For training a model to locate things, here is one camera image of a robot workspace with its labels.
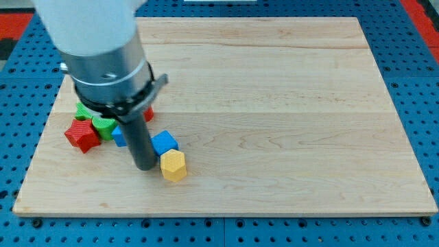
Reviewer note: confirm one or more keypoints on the light wooden board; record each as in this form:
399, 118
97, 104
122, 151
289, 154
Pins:
277, 117

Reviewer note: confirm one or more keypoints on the red block behind pusher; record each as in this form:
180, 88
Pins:
148, 114

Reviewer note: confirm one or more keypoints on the blue block behind pusher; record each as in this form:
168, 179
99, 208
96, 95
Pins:
118, 137

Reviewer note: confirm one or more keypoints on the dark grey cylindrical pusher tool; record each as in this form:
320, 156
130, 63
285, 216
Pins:
137, 138

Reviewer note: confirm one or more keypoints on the blue cube block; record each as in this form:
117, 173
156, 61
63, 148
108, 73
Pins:
163, 142

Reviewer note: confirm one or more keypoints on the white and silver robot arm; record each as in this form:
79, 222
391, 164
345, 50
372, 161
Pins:
101, 49

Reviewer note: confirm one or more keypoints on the red star block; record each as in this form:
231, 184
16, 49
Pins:
82, 135

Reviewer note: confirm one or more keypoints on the green block at back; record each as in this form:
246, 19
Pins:
82, 112

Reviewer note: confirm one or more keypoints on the yellow hexagon block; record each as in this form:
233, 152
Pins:
173, 165

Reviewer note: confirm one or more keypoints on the green rounded block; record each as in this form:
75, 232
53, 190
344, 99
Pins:
104, 127

